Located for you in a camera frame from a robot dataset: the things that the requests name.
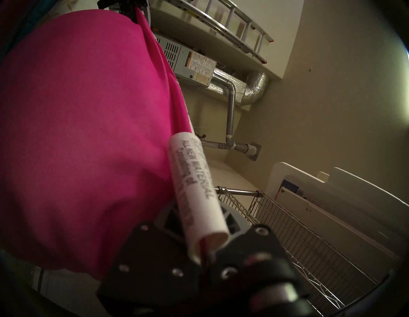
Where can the white flat panel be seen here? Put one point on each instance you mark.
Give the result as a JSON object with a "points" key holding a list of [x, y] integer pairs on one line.
{"points": [[319, 191]]}

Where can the silver insulated duct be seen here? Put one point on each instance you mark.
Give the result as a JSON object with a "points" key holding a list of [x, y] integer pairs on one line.
{"points": [[252, 86]]}

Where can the pink splash print cushion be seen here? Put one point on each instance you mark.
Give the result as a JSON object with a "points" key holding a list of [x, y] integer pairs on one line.
{"points": [[89, 143]]}

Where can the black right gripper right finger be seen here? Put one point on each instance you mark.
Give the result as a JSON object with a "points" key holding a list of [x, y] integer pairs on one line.
{"points": [[255, 268]]}

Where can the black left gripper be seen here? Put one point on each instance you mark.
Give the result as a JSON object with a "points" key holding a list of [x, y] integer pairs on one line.
{"points": [[127, 6]]}

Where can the grey furnace unit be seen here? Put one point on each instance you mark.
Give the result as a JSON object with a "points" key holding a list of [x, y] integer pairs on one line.
{"points": [[191, 64]]}

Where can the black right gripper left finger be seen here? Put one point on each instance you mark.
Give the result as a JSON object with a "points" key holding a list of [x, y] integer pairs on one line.
{"points": [[147, 274]]}

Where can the aluminium ladder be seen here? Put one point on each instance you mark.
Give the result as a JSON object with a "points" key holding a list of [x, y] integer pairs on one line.
{"points": [[223, 22]]}

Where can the grey vent pipe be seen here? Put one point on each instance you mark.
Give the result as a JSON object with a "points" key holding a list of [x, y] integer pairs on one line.
{"points": [[230, 121]]}

